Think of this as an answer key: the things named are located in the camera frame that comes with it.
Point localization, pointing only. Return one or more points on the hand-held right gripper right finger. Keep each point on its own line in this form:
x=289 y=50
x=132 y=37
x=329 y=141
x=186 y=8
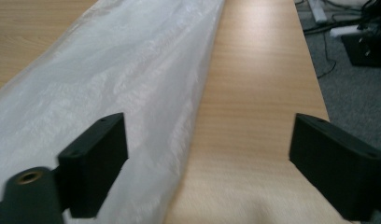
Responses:
x=335 y=165

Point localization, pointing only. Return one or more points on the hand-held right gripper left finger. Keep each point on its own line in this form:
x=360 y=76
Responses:
x=92 y=165

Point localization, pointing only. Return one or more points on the white translucent plastic bag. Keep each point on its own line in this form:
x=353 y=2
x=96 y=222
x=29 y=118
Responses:
x=117 y=62

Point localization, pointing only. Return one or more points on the black box on floor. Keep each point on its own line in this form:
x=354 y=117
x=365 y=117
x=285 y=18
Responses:
x=366 y=51

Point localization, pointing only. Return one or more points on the white power strip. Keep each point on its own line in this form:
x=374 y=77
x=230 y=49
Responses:
x=344 y=30

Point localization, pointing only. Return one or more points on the white stand leg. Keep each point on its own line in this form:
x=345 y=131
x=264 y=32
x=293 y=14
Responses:
x=317 y=11

